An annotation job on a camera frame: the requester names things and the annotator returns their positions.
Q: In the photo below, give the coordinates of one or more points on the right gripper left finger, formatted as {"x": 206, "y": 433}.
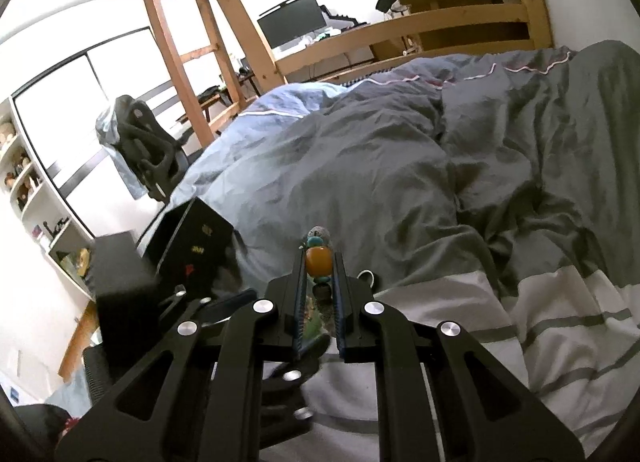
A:
{"x": 199, "y": 393}

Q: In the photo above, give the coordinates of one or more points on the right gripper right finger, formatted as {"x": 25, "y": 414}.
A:
{"x": 442, "y": 396}

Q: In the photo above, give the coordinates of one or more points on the black jewelry box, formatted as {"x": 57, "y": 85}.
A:
{"x": 189, "y": 247}

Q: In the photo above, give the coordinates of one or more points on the white shelf unit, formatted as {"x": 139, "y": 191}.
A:
{"x": 36, "y": 202}

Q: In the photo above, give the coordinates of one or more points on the black office chair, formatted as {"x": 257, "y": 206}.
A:
{"x": 156, "y": 158}

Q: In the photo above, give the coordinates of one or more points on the light blue hanging shirt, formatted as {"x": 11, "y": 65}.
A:
{"x": 109, "y": 138}

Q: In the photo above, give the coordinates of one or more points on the white sliding wardrobe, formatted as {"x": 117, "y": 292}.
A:
{"x": 59, "y": 109}

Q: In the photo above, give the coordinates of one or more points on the wooden folding table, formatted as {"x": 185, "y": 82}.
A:
{"x": 219, "y": 94}

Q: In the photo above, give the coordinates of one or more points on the black computer monitor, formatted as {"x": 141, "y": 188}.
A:
{"x": 290, "y": 20}

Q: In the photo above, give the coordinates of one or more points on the wooden ladder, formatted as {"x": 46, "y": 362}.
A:
{"x": 189, "y": 39}

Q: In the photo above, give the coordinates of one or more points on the wooden loft bed frame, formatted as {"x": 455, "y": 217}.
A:
{"x": 271, "y": 72}

